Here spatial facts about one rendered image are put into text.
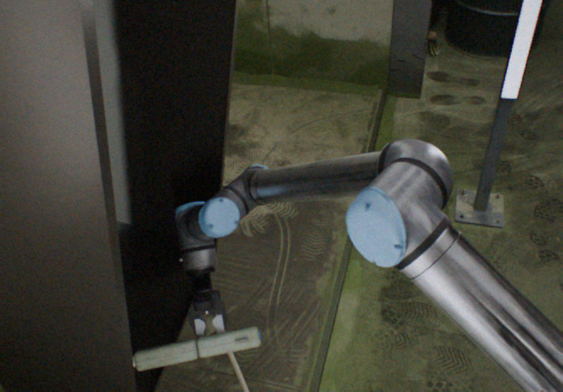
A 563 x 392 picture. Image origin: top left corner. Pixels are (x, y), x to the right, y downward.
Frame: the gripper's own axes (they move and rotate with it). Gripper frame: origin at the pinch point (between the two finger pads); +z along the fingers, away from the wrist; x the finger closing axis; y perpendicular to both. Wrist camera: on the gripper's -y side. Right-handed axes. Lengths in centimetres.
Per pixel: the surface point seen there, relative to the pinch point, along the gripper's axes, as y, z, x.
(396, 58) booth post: 132, -109, -106
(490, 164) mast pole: 69, -40, -113
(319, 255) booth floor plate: 79, -16, -41
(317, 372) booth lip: 47, 21, -29
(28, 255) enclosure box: -54, -27, 22
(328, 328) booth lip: 58, 9, -36
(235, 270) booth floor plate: 79, -17, -7
